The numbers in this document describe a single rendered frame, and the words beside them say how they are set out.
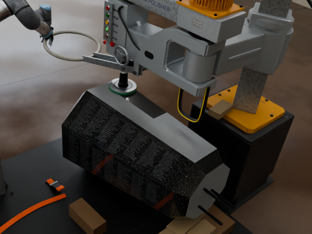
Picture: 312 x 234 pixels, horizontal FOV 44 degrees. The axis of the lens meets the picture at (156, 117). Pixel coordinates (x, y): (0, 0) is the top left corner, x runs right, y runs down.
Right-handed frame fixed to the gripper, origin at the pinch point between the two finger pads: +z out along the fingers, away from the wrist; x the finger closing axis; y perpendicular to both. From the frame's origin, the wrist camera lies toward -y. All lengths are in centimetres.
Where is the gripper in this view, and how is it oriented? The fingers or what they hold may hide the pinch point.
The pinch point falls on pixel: (48, 43)
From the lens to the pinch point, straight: 358.0
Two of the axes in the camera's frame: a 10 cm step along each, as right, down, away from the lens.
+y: -2.5, 5.9, -7.6
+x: 9.6, 2.7, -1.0
